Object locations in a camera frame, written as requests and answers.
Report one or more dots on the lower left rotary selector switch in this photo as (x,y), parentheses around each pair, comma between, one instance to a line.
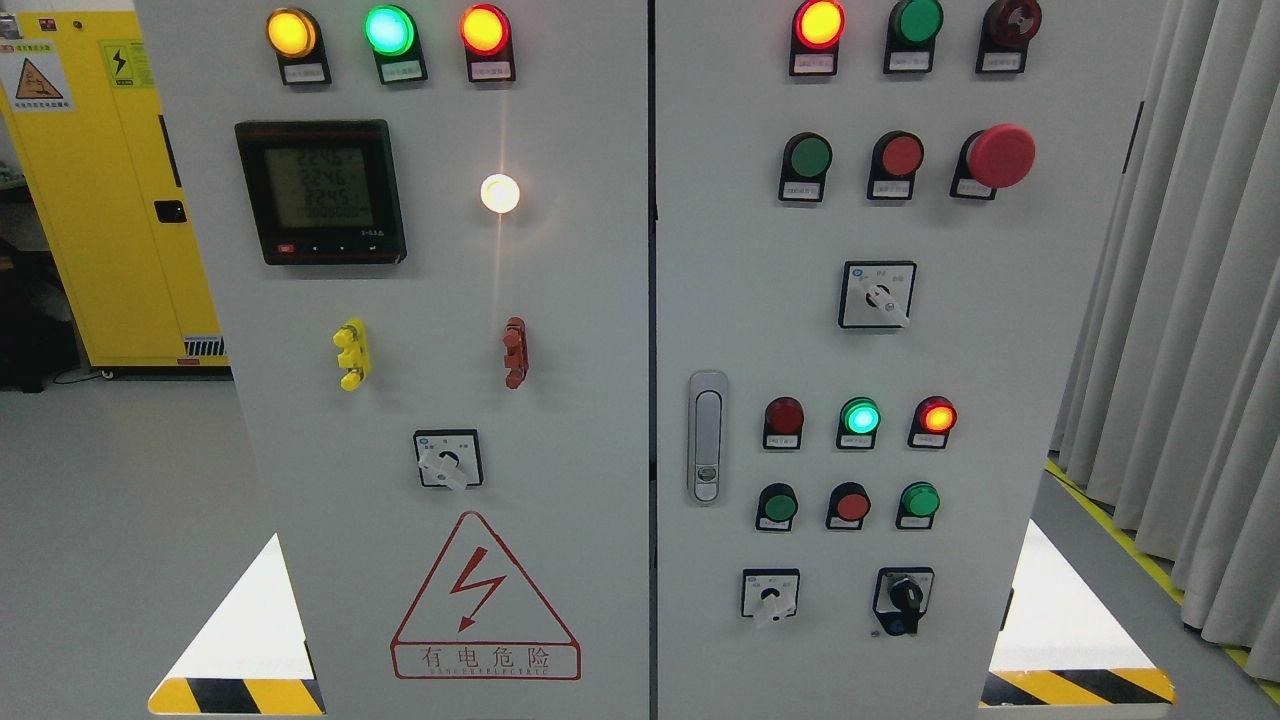
(769,595)

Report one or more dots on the dark red buzzer lamp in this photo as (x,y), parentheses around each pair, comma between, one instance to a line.
(1005,35)

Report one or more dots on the white lit indicator lamp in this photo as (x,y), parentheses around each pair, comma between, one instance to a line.
(500,193)

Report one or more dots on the yellow indicator lamp top left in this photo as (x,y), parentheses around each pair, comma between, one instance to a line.
(297,41)

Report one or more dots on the grey electrical control cabinet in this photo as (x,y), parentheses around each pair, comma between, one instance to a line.
(649,244)

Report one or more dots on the red indicator lamp middle left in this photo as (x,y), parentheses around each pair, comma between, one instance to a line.
(783,423)

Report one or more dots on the grey curtain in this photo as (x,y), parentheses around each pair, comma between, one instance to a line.
(1171,415)

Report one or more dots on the red push button upper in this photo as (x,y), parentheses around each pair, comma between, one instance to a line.
(895,159)

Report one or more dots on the yellow safety storage cabinet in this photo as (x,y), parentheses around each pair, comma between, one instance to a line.
(81,102)

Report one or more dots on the red indicator lamp top right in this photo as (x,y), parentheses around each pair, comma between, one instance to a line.
(816,31)

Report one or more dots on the green indicator lamp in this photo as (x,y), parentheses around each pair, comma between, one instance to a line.
(392,35)
(858,424)
(911,30)

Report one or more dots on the green push button upper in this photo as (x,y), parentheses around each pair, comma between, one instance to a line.
(805,161)

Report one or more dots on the red push button lower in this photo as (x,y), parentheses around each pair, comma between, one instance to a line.
(848,506)

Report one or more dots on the red indicator lamp middle right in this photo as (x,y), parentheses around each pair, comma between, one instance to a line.
(932,422)

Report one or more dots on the silver cabinet door handle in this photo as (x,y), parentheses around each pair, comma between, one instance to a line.
(706,395)

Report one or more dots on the left panel rotary selector switch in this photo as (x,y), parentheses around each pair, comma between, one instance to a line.
(449,458)

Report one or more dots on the red indicator lamp top left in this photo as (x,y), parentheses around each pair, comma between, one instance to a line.
(488,44)

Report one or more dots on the green push button lower left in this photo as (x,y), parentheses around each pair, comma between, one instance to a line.
(776,508)

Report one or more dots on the black key selector switch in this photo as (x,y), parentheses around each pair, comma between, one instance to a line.
(902,598)

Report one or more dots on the red indicator lamp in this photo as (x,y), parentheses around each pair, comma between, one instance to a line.
(488,44)
(932,422)
(816,31)
(783,423)

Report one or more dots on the red emergency stop mushroom button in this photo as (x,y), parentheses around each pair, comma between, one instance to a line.
(992,159)

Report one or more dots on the black digital power meter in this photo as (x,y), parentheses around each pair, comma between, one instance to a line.
(323,192)

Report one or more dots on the red electric hazard warning sticker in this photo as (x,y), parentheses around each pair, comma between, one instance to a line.
(479,616)

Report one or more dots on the green indicator lamp middle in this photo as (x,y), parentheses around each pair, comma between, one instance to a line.
(858,424)

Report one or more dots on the green indicator lamp top right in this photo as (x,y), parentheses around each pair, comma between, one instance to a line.
(911,30)

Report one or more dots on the green push button lower right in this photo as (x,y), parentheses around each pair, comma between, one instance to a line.
(918,506)

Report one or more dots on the green indicator lamp top left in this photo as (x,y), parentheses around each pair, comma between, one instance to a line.
(392,35)

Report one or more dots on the red push button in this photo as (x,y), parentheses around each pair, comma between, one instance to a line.
(848,506)
(895,159)

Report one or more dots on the upper right rotary selector switch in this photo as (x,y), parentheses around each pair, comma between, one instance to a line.
(876,294)

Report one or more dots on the green push button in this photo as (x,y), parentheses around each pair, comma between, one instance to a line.
(918,506)
(805,161)
(776,508)

